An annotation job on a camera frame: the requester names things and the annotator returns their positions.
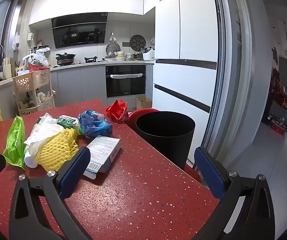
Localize black range hood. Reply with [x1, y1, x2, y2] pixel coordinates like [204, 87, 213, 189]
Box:
[51, 13, 108, 49]

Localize red snack packet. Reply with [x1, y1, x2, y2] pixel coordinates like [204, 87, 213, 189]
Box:
[105, 99, 129, 123]

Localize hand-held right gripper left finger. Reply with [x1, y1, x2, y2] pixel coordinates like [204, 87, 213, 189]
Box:
[9, 146, 91, 240]

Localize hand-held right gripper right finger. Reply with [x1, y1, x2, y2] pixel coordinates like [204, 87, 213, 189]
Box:
[194, 146, 275, 240]

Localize white plastic wrapper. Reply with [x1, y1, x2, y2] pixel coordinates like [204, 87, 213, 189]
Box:
[23, 112, 66, 155]

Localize white refrigerator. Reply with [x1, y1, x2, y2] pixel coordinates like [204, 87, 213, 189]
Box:
[152, 0, 220, 114]

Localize black built-in oven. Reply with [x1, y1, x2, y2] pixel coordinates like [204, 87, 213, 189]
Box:
[105, 64, 146, 99]

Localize green plastic bag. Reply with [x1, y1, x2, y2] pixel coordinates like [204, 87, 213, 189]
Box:
[3, 115, 26, 169]

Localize black wok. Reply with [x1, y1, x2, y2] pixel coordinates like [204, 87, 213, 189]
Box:
[56, 52, 76, 62]

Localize black trash bin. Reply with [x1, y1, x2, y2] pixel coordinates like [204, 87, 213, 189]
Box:
[135, 111, 196, 170]

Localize yellow foam fruit net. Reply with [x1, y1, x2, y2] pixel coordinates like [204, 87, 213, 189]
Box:
[35, 129, 79, 172]

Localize beige plastic trolley rack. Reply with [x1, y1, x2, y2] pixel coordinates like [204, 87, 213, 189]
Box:
[13, 68, 56, 116]

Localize red banner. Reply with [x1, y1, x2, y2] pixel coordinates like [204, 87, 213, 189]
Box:
[269, 67, 287, 120]

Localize green and white carton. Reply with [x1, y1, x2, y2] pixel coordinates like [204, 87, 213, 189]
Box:
[57, 114, 81, 133]

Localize round dark patterned tray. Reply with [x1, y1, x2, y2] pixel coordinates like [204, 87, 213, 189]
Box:
[130, 34, 146, 50]

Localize white and blue cardboard box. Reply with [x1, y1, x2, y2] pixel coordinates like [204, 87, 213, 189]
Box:
[83, 135, 121, 180]

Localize white rice cooker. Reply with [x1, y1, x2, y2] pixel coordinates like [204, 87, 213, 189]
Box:
[143, 49, 155, 61]

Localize white crumpled shopping bag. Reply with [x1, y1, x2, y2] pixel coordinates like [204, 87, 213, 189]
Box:
[23, 47, 51, 67]

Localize blue plastic wrapper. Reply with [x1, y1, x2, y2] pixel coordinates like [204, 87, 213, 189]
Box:
[78, 109, 113, 138]

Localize white hanging plastic bag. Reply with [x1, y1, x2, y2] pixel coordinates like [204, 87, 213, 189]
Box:
[12, 32, 20, 50]

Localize white upper cabinets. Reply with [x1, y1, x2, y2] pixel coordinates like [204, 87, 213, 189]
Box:
[28, 0, 156, 26]

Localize round metal steamer rack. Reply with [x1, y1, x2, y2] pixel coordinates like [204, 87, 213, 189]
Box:
[106, 42, 121, 57]

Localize white plastic bottle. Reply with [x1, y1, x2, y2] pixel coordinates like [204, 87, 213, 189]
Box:
[23, 145, 38, 168]

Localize red plastic basket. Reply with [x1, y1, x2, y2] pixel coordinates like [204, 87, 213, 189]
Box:
[29, 63, 50, 72]

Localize red chair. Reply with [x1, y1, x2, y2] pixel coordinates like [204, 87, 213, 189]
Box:
[126, 108, 201, 183]

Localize small brown cardboard box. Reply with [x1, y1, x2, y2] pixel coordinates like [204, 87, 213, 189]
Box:
[136, 96, 152, 110]

